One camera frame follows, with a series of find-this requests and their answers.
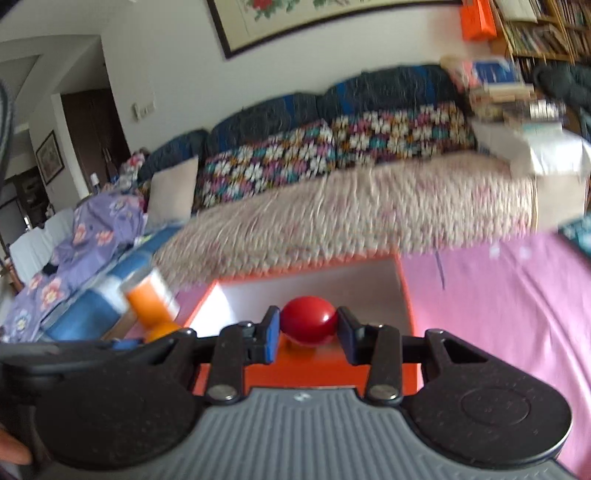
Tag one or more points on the floral pillow left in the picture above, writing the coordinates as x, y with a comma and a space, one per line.
283, 159

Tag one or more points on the floral pillow right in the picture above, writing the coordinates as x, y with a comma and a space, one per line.
375, 137

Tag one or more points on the person's hand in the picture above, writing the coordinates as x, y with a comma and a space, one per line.
12, 450

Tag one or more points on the beige cushion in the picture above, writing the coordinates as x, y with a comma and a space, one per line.
171, 194

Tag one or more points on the orange white cup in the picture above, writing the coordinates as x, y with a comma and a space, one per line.
149, 297

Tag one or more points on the framed picture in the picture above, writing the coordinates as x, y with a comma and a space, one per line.
49, 159

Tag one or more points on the teal book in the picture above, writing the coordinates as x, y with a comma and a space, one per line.
578, 234

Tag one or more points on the red ball fruit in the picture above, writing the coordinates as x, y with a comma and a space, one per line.
310, 321

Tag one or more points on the orange fruit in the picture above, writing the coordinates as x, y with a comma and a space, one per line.
160, 330

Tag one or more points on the stack of books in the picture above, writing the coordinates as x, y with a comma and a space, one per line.
498, 93

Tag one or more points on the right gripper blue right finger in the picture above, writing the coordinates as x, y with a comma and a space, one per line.
378, 346

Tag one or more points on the large framed flower painting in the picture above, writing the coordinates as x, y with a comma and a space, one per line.
243, 25

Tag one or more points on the wooden bookshelf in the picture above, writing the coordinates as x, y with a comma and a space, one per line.
542, 30

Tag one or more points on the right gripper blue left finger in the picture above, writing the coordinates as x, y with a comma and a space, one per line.
236, 348

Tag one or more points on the pink tablecloth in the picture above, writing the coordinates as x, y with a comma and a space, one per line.
526, 301

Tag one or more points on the orange cardboard box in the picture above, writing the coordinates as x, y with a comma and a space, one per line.
374, 290

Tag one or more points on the purple floral blanket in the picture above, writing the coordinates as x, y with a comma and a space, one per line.
103, 227

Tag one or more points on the orange bag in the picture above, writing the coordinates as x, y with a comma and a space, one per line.
477, 21

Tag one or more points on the wall switch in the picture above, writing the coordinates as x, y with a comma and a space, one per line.
139, 112

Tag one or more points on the blue striped blanket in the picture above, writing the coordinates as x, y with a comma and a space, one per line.
94, 309

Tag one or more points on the dark blue sofa backrest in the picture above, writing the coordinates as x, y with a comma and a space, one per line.
394, 88

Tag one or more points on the floral pillow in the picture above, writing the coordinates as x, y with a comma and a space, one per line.
283, 159
375, 137

